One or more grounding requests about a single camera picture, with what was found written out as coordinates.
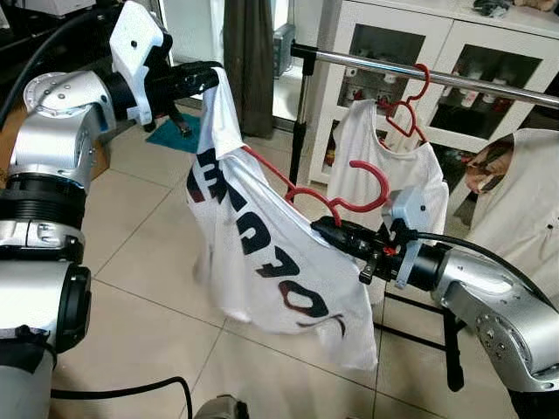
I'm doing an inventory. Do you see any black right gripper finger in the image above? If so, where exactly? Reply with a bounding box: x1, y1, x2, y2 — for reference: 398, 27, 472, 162
313, 228, 361, 255
314, 216, 364, 242

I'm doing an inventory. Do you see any red clothes hanger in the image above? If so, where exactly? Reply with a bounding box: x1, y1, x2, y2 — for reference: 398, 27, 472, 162
240, 144, 391, 228
376, 63, 431, 145

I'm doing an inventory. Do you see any white t-shirt with dark print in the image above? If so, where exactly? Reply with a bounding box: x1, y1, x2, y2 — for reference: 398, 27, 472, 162
186, 68, 378, 372

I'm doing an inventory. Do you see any glass balcony door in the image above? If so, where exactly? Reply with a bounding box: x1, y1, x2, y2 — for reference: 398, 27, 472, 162
162, 0, 328, 123

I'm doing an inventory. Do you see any grey curtain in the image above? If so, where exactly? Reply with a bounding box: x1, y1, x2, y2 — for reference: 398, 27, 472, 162
223, 0, 276, 139

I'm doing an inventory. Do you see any teal floor mat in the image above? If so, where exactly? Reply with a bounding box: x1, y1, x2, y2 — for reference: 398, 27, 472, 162
144, 113, 206, 156

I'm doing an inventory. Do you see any plain white t-shirt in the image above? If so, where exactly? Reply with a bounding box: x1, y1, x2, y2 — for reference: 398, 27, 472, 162
328, 98, 449, 263

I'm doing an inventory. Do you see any black desk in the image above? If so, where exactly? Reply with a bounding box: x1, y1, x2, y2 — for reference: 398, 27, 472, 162
0, 0, 171, 106

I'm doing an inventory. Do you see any small printed cardboard box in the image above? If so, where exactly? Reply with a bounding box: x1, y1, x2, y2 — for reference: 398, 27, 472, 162
87, 140, 112, 182

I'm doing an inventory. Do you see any white box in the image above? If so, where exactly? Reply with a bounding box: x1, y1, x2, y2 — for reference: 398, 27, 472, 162
31, 0, 99, 17

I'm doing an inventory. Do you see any cream buttoned garment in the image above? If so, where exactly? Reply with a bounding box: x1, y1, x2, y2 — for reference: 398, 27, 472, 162
454, 129, 559, 302

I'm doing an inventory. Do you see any tan plush toy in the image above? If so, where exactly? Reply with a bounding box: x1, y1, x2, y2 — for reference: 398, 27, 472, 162
515, 0, 559, 11

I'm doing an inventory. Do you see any dark grey small toy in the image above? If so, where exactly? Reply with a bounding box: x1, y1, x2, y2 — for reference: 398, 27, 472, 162
474, 0, 516, 18

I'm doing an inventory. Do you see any grey robot leg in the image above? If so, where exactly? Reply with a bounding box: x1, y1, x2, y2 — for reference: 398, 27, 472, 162
192, 395, 252, 419

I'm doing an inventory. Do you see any white glass door cabinet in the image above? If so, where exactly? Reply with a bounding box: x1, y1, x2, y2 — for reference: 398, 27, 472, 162
310, 0, 559, 189

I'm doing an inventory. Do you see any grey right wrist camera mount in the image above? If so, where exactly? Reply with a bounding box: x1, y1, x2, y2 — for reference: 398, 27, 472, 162
381, 185, 431, 291

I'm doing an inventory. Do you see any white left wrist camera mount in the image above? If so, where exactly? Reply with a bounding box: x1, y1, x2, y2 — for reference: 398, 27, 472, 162
110, 0, 169, 125

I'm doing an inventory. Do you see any black clothes rack frame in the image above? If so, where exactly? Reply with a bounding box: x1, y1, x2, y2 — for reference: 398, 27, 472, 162
286, 42, 468, 394

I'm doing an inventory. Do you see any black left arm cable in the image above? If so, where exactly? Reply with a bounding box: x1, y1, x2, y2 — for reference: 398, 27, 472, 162
0, 4, 119, 123

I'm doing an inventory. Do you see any chrome clothes rack rail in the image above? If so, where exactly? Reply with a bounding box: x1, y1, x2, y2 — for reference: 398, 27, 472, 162
291, 44, 559, 110

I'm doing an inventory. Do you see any black floor cable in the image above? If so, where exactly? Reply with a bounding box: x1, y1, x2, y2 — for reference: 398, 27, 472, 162
51, 375, 195, 419

